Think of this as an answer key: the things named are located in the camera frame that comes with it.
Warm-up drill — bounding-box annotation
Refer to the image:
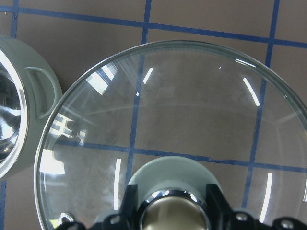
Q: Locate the glass pot lid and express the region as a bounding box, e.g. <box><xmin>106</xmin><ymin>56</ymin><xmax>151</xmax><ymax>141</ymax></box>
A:
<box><xmin>35</xmin><ymin>41</ymin><xmax>307</xmax><ymax>230</ymax></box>

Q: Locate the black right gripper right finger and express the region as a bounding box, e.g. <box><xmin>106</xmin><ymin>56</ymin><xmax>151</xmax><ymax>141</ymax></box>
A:
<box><xmin>205</xmin><ymin>184</ymin><xmax>233</xmax><ymax>230</ymax></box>

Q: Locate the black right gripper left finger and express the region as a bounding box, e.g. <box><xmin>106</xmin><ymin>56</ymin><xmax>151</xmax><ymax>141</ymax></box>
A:
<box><xmin>118</xmin><ymin>184</ymin><xmax>141</xmax><ymax>230</ymax></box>

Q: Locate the pale green electric pot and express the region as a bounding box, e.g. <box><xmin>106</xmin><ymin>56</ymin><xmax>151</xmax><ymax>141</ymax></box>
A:
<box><xmin>0</xmin><ymin>34</ymin><xmax>62</xmax><ymax>181</ymax></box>

